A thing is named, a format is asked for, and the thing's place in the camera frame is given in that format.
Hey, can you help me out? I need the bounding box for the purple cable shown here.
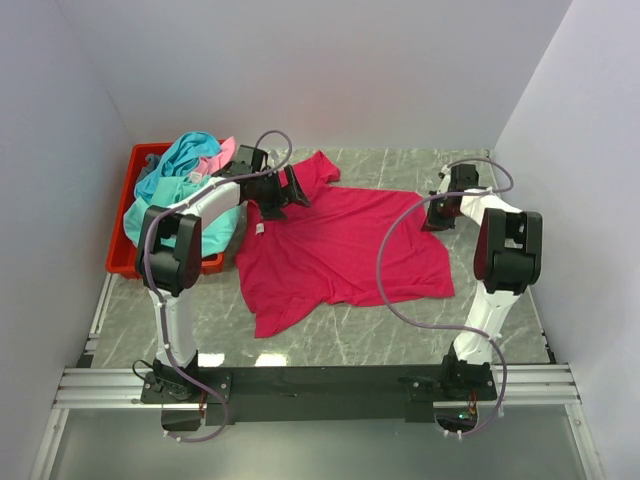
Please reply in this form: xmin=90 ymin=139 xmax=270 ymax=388
xmin=376 ymin=158 xmax=514 ymax=439
xmin=134 ymin=129 xmax=294 ymax=444

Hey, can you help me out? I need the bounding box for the magenta t shirt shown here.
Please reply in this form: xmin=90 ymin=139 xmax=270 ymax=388
xmin=236 ymin=151 xmax=455 ymax=338

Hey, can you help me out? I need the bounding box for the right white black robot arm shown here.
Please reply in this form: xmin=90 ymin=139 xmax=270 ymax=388
xmin=423 ymin=188 xmax=543 ymax=399

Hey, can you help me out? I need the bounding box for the pink t shirt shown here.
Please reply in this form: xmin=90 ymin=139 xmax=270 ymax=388
xmin=193 ymin=137 xmax=236 ymax=176

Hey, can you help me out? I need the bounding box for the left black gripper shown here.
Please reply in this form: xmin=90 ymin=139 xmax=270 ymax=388
xmin=253 ymin=166 xmax=311 ymax=221

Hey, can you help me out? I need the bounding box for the light blue t shirt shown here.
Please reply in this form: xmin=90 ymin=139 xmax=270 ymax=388
xmin=134 ymin=131 xmax=220 ymax=201

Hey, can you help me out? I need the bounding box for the red plastic bin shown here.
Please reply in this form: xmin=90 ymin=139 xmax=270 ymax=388
xmin=106 ymin=142 xmax=202 ymax=278

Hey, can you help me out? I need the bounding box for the teal green t shirt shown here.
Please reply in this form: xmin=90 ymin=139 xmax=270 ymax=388
xmin=123 ymin=175 xmax=241 ymax=257

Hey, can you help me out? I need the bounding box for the aluminium rail frame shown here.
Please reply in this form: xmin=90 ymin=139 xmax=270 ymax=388
xmin=29 ymin=274 xmax=166 ymax=479

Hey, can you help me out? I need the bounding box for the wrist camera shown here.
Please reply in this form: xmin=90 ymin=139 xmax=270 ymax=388
xmin=437 ymin=163 xmax=479 ymax=193
xmin=212 ymin=145 xmax=268 ymax=178

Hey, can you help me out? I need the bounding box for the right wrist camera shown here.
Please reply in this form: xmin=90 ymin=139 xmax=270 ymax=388
xmin=437 ymin=163 xmax=479 ymax=193

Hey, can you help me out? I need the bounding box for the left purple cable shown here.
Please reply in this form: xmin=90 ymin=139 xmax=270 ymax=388
xmin=134 ymin=129 xmax=294 ymax=444

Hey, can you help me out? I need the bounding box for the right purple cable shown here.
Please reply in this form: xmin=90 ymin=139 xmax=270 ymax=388
xmin=376 ymin=158 xmax=514 ymax=439

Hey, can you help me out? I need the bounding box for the black base beam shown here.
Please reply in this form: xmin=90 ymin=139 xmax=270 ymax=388
xmin=141 ymin=365 xmax=498 ymax=426

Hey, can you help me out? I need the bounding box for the grey t shirt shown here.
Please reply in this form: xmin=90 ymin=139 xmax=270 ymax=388
xmin=137 ymin=154 xmax=161 ymax=182

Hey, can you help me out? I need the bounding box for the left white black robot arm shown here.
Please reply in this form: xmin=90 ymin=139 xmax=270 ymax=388
xmin=137 ymin=162 xmax=311 ymax=403

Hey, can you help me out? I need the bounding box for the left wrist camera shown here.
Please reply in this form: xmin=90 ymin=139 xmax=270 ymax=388
xmin=212 ymin=145 xmax=268 ymax=178

